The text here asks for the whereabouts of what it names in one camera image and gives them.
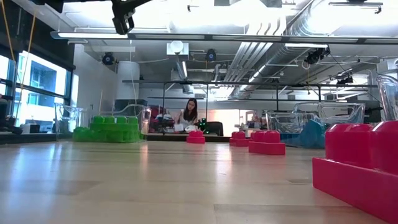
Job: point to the black aluminium table frame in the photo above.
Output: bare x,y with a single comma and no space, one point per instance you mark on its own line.
168,137

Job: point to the black metal frame station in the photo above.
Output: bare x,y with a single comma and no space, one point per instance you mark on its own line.
248,83

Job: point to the blue two-stud block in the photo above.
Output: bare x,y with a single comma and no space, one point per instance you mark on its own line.
311,135

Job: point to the silver ventilation ducts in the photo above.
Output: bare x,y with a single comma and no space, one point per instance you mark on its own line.
248,59

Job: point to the robot arm with green light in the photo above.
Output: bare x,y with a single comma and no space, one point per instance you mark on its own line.
202,124

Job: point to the green two-stud block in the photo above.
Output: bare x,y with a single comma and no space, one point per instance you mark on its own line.
84,135

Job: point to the person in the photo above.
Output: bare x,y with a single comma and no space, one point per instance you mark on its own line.
189,113

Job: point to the blue four-stud block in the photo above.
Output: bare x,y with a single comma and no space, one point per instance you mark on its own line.
287,139

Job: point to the black office chair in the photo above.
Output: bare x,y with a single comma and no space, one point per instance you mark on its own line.
216,128

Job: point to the white cylindrical column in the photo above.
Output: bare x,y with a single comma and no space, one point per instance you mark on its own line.
128,81

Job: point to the red two-stud block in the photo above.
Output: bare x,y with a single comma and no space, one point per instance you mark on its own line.
196,138
266,146
348,177
238,140

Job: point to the black round spotlight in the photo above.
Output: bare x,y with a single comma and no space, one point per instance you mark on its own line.
211,55
108,58

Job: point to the overhead bar with light strip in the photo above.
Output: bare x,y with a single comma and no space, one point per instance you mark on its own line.
217,37

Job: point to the clear plastic bin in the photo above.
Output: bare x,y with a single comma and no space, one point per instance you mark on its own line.
144,121
388,99
342,112

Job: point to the white square ceiling fixture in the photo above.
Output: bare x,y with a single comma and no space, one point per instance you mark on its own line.
177,48

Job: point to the black ceiling-mounted device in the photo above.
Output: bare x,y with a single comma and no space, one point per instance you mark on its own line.
315,56

